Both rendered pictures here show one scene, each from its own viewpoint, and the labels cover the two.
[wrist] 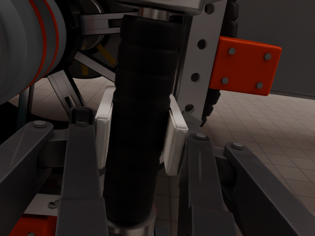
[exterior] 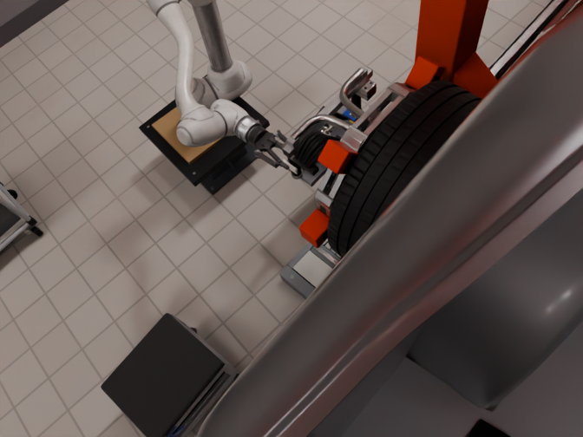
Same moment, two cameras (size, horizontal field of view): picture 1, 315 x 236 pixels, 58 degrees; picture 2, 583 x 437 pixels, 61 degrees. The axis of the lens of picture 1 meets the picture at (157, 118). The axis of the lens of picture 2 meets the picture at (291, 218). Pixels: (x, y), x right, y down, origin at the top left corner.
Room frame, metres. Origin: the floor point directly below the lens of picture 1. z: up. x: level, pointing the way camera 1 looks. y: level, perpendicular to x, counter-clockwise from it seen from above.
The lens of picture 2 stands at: (1.03, -0.43, 2.30)
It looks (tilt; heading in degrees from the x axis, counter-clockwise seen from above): 63 degrees down; 157
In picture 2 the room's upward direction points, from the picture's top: 19 degrees counter-clockwise
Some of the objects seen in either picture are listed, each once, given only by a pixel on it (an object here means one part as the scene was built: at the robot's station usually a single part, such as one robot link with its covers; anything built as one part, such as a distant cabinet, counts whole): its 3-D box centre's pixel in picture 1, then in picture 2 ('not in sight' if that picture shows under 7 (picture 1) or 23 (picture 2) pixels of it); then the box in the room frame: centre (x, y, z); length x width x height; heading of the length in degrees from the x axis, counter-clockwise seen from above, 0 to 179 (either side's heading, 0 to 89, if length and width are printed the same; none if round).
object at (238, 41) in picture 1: (236, 64); (317, 228); (0.43, -0.10, 0.85); 0.09 x 0.08 x 0.07; 97
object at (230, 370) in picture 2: not in sight; (176, 381); (0.27, -0.87, 0.17); 0.43 x 0.36 x 0.34; 100
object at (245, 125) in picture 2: not in sight; (249, 130); (-0.06, -0.02, 0.83); 0.09 x 0.06 x 0.09; 97
